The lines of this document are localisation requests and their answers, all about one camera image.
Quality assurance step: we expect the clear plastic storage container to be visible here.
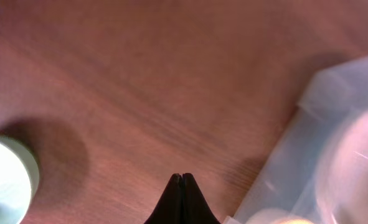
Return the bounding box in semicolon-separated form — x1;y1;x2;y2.
225;56;368;223

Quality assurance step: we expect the light teal small bowl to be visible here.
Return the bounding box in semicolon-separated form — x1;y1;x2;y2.
0;136;40;224

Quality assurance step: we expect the cream bowl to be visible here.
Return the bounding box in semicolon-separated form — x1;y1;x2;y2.
315;110;368;224

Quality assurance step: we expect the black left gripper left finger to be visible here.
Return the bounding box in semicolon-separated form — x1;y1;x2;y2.
145;174;182;224

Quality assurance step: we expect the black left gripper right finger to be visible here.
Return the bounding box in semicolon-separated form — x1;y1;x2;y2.
181;173;220;224

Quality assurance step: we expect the yellow small bowl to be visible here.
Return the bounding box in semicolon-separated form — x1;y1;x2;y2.
246;208;313;224

